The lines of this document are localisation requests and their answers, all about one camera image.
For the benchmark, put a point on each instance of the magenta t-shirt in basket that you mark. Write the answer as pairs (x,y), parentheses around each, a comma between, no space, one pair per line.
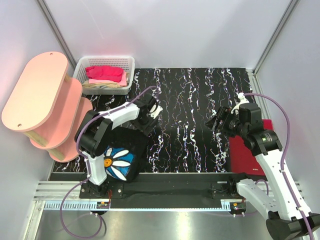
(104,72)

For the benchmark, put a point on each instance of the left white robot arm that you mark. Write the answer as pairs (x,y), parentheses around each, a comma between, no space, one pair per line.
(94,133)

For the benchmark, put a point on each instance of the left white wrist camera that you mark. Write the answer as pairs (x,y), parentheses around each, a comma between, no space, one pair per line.
(155,111)

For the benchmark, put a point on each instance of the pink three-tier wooden shelf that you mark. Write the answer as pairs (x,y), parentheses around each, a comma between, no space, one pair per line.
(47,105)

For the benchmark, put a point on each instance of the white plastic laundry basket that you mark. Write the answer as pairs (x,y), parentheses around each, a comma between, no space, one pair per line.
(127,63)

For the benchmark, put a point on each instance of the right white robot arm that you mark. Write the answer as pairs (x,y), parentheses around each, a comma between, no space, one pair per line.
(286,214)

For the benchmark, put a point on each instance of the black t-shirt with daisy print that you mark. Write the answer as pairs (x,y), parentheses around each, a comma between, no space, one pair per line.
(123,158)

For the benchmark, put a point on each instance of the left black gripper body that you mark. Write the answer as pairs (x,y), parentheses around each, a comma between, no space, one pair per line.
(143,124)

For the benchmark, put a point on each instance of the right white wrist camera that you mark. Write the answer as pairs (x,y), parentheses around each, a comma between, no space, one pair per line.
(241,100)

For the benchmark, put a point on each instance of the folded red t-shirt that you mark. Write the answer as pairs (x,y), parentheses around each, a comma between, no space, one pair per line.
(243,157)

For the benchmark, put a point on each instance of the light pink garment in basket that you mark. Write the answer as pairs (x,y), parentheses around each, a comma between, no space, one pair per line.
(122,83)

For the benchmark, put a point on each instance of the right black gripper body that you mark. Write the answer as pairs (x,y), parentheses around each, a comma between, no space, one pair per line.
(229,126)

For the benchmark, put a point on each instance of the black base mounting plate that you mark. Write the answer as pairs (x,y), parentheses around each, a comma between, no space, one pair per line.
(156,184)

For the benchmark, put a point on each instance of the black marbled table mat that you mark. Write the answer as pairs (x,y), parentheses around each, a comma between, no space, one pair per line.
(189,97)

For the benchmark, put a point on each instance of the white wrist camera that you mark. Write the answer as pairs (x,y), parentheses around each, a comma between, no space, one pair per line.
(155,111)
(241,100)

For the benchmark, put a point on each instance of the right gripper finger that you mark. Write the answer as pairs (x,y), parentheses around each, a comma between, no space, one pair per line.
(222,113)
(213,124)

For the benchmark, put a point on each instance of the beige garment in basket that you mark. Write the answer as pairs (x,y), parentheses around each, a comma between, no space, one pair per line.
(100,85)

